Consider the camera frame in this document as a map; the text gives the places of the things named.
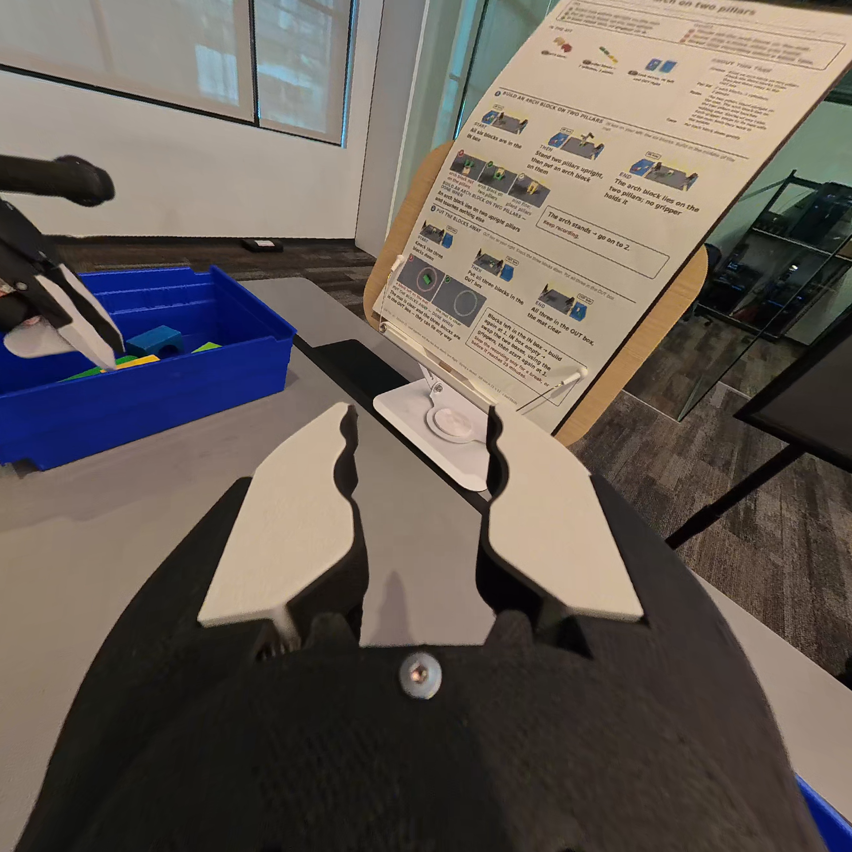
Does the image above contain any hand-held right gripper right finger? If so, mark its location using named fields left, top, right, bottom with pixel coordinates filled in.
left=477, top=405, right=648, bottom=627

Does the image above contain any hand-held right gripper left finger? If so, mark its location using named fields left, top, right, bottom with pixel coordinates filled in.
left=197, top=404, right=368, bottom=631

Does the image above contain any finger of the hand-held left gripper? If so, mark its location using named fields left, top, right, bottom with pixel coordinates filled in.
left=34, top=263, right=127, bottom=370
left=3, top=317, right=81, bottom=360

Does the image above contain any blue arch block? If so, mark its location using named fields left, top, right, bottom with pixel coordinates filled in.
left=127, top=325, right=185, bottom=356

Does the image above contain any blue plastic bin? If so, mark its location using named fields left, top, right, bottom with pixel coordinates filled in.
left=797, top=775, right=852, bottom=852
left=0, top=267, right=298, bottom=471

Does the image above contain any black metal pole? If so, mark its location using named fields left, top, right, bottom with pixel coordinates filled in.
left=666, top=446, right=806, bottom=549

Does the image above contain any glass window panel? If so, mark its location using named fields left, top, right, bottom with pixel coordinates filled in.
left=0, top=0, right=356, bottom=145

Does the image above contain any printed instruction sheet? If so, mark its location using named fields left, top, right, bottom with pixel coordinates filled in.
left=373, top=0, right=852, bottom=430

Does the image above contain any metal shelf rack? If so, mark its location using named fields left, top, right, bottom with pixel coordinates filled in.
left=695, top=171, right=852, bottom=344

